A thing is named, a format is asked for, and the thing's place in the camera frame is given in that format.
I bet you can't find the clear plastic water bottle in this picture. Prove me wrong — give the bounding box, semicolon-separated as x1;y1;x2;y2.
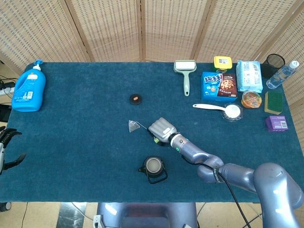
266;60;299;90

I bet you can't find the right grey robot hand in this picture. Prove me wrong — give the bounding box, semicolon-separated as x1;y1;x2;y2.
147;117;178;146

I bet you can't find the white handled steel scrubber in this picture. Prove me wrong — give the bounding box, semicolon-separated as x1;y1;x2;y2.
192;103;243;122

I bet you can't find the pale green lint roller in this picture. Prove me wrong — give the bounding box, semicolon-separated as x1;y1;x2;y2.
173;59;197;97

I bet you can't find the black cast iron teapot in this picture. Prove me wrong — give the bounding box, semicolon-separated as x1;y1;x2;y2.
138;155;168;185

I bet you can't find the light blue wet wipes pack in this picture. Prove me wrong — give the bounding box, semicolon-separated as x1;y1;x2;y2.
236;60;264;93

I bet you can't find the pyramid tea bag green tag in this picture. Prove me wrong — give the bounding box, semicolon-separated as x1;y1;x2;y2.
128;119;159;144

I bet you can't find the orange jelly cup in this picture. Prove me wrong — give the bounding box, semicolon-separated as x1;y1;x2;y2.
241;90;263;109

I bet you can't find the small black lid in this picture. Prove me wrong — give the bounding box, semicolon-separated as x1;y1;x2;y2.
129;94;143;105

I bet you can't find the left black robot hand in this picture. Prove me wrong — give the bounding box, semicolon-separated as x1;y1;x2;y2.
0;128;27;176

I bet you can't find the blue cookie box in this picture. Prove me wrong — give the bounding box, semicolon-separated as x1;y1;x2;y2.
201;71;238;103

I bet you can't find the blue detergent pump bottle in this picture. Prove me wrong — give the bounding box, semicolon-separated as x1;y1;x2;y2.
11;59;47;112

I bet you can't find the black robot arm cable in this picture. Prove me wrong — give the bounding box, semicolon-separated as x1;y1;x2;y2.
209;166;252;228

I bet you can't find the small purple box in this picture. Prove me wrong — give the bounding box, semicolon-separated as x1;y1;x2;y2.
265;115;289;133

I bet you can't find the blue-grey robot torso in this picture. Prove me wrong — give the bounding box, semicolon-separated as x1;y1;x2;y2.
96;202;199;228

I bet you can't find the green yellow sponge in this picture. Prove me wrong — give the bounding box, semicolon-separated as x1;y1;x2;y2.
264;91;284;115

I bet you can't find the woven bamboo folding screen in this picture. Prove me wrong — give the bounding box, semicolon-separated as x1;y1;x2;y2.
0;0;304;148

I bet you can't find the black mesh pen holder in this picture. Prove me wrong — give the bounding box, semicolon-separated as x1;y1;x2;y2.
260;53;285;79

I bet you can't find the blue table cloth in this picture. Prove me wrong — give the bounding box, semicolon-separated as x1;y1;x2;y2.
0;62;304;203

